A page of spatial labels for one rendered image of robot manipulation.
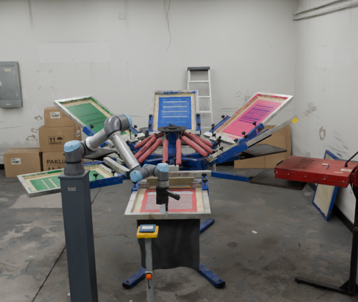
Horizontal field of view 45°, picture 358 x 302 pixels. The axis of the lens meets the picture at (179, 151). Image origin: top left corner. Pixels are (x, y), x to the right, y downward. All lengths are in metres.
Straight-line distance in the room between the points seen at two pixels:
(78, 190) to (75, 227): 0.29
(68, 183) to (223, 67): 4.78
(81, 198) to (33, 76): 4.91
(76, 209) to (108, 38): 4.72
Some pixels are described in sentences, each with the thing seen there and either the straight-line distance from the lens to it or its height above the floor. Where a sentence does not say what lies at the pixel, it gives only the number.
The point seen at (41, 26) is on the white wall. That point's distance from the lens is 7.82.
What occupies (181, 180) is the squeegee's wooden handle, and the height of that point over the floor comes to 1.04.
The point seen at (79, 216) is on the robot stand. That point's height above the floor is 0.89.
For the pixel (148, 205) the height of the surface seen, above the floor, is 0.96.
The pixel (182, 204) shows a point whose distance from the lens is 3.18.
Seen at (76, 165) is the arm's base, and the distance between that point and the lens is 3.17.
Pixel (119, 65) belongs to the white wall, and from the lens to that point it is 7.52.
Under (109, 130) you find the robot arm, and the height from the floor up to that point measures 1.56.
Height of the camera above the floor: 2.07
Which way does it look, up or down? 13 degrees down
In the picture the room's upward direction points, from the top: 1 degrees counter-clockwise
